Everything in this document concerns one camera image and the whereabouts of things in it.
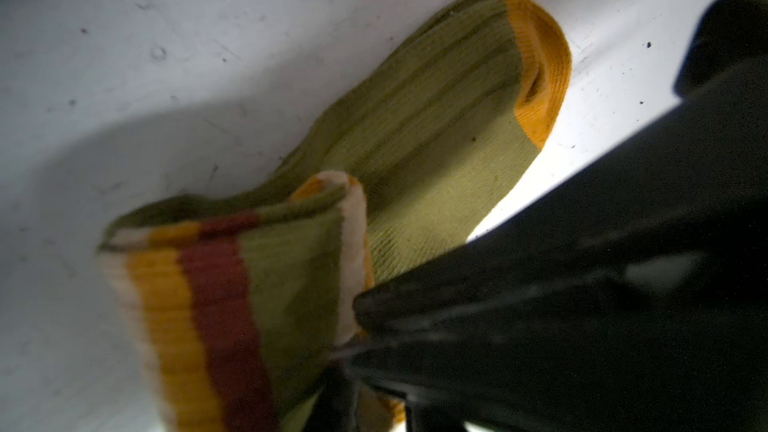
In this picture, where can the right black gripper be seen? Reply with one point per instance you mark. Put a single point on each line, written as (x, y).
(632, 297)

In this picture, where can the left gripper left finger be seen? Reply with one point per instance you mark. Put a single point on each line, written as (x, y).
(336, 408)

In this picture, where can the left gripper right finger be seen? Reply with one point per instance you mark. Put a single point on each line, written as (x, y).
(433, 416)

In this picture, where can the olive striped sock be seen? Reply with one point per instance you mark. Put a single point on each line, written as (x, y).
(235, 304)

